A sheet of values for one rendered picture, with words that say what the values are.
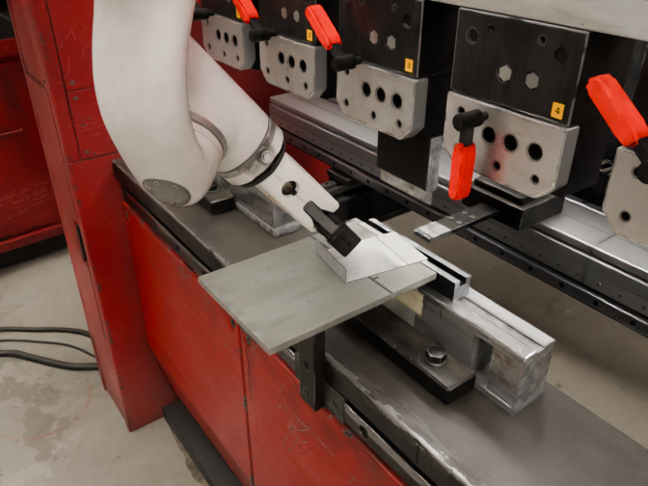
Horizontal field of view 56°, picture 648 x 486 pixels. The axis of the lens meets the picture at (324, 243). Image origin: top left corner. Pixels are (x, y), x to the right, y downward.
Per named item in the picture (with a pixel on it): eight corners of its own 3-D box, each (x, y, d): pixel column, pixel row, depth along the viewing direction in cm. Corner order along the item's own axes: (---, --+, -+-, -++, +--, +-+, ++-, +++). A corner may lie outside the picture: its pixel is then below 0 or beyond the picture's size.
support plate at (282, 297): (198, 283, 81) (197, 277, 80) (352, 226, 94) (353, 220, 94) (269, 356, 68) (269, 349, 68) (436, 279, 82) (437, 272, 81)
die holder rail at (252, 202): (166, 154, 149) (161, 117, 144) (189, 149, 152) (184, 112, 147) (276, 237, 114) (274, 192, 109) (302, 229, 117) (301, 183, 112)
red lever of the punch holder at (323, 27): (304, 3, 76) (339, 66, 74) (331, -1, 78) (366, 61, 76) (299, 13, 77) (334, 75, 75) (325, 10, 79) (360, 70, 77)
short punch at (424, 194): (375, 180, 87) (378, 117, 82) (386, 177, 88) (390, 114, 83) (424, 206, 80) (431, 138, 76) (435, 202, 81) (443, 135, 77)
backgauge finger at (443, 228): (393, 229, 94) (395, 201, 92) (503, 187, 108) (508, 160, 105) (450, 263, 86) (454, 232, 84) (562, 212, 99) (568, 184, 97)
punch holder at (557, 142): (440, 157, 70) (456, 7, 62) (489, 142, 75) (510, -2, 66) (550, 205, 60) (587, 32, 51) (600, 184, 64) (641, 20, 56)
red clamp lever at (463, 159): (443, 199, 66) (452, 112, 61) (469, 189, 68) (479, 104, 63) (454, 204, 65) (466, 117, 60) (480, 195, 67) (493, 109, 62)
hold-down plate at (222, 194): (153, 167, 143) (151, 154, 141) (175, 161, 145) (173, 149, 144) (212, 215, 122) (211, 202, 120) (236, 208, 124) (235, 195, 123)
